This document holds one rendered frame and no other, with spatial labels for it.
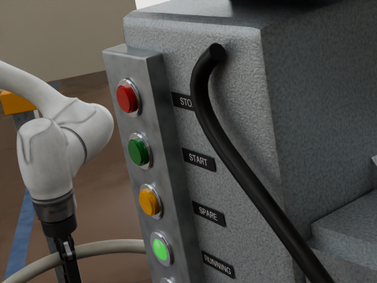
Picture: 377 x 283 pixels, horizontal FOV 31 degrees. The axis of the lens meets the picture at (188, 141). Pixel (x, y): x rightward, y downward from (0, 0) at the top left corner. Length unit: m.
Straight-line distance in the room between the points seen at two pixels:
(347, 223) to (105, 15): 6.99
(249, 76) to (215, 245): 0.19
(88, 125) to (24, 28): 6.02
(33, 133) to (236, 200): 0.88
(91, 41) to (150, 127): 6.91
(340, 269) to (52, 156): 0.97
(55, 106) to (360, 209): 1.08
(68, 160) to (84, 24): 6.07
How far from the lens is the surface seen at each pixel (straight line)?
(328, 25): 0.51
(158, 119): 0.59
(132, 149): 0.63
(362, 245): 0.50
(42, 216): 1.48
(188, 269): 0.65
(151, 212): 0.64
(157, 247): 0.66
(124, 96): 0.61
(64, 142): 1.43
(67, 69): 7.57
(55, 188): 1.44
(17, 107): 2.55
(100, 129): 1.54
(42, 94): 1.55
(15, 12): 7.50
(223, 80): 0.52
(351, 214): 0.54
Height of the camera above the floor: 1.63
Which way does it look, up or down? 20 degrees down
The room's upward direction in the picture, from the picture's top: 11 degrees counter-clockwise
